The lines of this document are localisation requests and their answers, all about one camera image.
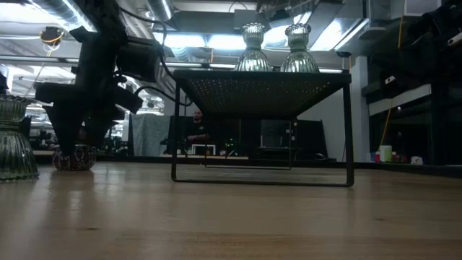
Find white plastic container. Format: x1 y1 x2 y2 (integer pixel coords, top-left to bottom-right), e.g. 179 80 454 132
378 144 393 163

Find ribbed glass candlestick holder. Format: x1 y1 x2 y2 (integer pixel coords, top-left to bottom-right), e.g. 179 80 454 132
0 94 40 181
234 22 274 72
280 23 321 74

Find person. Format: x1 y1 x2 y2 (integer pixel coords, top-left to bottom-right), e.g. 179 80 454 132
186 109 211 144

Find black perforated metal shelf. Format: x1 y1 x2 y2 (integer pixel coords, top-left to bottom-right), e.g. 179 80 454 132
171 69 355 188

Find purple patterned candle tin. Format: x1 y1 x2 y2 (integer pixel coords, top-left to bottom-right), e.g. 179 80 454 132
52 144 97 172

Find small white stool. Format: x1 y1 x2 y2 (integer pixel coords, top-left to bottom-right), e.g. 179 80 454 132
191 143 217 156

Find black camera cable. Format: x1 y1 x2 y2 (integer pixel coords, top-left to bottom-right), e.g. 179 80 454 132
118 6 194 108

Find yellow power cable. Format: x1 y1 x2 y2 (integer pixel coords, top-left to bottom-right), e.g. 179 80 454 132
378 16 404 146

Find grey cloth cover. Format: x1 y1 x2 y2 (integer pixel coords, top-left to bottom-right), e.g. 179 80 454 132
129 113 171 157

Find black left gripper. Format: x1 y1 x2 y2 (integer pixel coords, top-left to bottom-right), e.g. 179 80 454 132
35 27 144 155

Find hanging yellow cord reel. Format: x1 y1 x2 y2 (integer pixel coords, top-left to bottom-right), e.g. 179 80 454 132
38 26 66 47

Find black partition panel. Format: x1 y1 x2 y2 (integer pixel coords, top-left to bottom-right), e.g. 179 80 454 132
167 115 328 162

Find black aluminium table frame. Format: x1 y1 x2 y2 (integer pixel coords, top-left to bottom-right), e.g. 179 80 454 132
32 154 462 178

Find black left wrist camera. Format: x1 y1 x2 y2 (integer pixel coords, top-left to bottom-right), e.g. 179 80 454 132
115 35 164 83

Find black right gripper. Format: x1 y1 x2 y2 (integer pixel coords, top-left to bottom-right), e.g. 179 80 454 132
371 0 462 90

